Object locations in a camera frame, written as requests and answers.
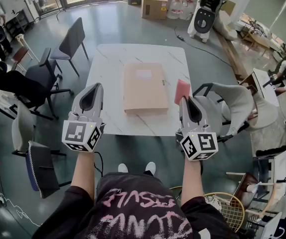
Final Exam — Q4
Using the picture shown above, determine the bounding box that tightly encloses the grey upholstered armchair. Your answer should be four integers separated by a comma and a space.
191, 82, 255, 144

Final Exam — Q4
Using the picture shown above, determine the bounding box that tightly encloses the grey fabric chair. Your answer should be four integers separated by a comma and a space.
50, 16, 89, 77

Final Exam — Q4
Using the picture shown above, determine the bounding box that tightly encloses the beige folder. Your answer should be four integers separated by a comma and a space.
122, 62, 170, 114

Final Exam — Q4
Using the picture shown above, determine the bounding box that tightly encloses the person's left forearm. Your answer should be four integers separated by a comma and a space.
71, 149, 96, 201

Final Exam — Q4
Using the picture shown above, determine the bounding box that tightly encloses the yellow rattan chair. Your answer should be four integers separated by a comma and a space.
169, 185, 246, 234

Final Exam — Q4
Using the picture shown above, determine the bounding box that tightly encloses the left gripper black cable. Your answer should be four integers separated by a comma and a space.
93, 151, 104, 178

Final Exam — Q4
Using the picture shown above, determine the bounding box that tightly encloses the brown seat white chair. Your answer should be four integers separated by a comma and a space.
10, 33, 40, 72

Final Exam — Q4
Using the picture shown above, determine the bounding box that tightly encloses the person's right forearm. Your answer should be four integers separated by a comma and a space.
180, 158, 205, 208

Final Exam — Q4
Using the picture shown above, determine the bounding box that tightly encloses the light grey shell chair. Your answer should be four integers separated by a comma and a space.
252, 91, 280, 132

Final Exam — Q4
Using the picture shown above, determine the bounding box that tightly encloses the person's right white shoe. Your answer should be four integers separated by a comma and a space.
144, 161, 156, 176

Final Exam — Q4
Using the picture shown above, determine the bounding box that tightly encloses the white top wooden table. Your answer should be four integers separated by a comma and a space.
239, 68, 281, 108

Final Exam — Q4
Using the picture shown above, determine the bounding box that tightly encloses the white metal frame table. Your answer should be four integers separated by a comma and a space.
252, 150, 286, 201

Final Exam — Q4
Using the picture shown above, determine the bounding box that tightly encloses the pink sponge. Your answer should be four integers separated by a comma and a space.
174, 79, 191, 106

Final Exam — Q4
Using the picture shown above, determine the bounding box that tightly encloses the clear water jug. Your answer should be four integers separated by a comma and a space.
167, 0, 183, 19
180, 0, 195, 21

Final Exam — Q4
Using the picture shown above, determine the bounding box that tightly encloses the dark chair with checkered edge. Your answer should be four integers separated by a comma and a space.
25, 140, 73, 199

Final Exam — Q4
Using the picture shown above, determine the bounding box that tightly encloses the black office chair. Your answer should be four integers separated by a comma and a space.
0, 47, 74, 121

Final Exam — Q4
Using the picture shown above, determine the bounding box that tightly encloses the black floor cable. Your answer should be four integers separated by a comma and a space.
174, 26, 233, 68

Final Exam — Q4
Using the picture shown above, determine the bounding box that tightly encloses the person's black printed shirt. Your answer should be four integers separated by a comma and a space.
32, 172, 233, 239

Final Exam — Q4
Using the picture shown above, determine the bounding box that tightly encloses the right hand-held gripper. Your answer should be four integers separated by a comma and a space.
175, 96, 219, 161

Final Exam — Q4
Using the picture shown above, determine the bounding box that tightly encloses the white robot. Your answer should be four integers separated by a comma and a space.
187, 0, 230, 43

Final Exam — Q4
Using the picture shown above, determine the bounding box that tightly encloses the wooden plank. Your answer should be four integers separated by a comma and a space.
214, 28, 248, 81

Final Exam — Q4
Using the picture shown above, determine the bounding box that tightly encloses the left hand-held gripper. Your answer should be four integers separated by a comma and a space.
62, 83, 106, 153

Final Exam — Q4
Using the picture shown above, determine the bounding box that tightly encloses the brown wooden stool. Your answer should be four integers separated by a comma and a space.
226, 172, 261, 209

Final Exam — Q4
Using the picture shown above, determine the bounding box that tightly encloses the large cardboard box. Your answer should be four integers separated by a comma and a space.
141, 0, 169, 20

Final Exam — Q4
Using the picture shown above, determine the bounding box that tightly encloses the white floor cable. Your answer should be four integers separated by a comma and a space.
0, 158, 41, 228

